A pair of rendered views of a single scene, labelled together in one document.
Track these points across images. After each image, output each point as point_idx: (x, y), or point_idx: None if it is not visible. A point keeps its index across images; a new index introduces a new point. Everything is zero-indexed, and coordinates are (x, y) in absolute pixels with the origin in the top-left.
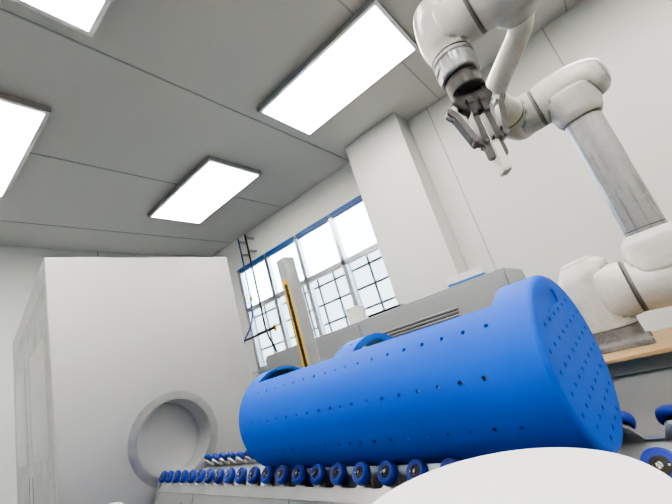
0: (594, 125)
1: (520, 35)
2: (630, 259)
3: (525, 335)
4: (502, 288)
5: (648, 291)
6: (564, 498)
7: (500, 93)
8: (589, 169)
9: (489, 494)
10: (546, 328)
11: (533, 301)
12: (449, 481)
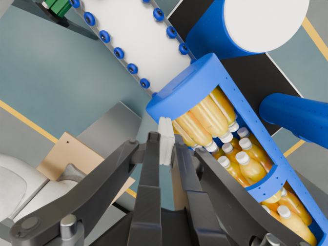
0: None
1: None
2: (18, 198)
3: (216, 57)
4: (205, 93)
5: (41, 176)
6: None
7: (29, 237)
8: None
9: (263, 12)
10: (202, 62)
11: (206, 61)
12: (264, 34)
